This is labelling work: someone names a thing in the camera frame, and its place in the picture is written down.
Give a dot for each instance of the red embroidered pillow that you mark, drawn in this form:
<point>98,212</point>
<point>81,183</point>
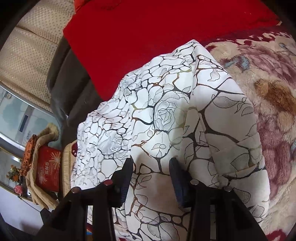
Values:
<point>48,167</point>

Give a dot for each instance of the window with grey frame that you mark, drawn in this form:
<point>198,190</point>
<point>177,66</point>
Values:
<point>20,120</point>

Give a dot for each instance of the white crackle-pattern coat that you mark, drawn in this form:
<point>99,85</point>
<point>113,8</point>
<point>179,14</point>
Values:
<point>184,105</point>

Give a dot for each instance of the orange patterned cloth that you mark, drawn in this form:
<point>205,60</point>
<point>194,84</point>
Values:
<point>28,155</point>

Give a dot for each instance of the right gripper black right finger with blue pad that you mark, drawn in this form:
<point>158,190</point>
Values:
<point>215,214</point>

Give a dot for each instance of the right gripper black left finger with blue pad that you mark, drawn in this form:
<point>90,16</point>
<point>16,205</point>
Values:
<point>68,220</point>

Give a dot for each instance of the orange artificial flowers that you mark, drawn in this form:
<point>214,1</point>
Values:
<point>14,175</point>

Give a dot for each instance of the red blanket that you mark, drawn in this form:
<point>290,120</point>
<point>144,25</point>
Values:
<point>113,38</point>

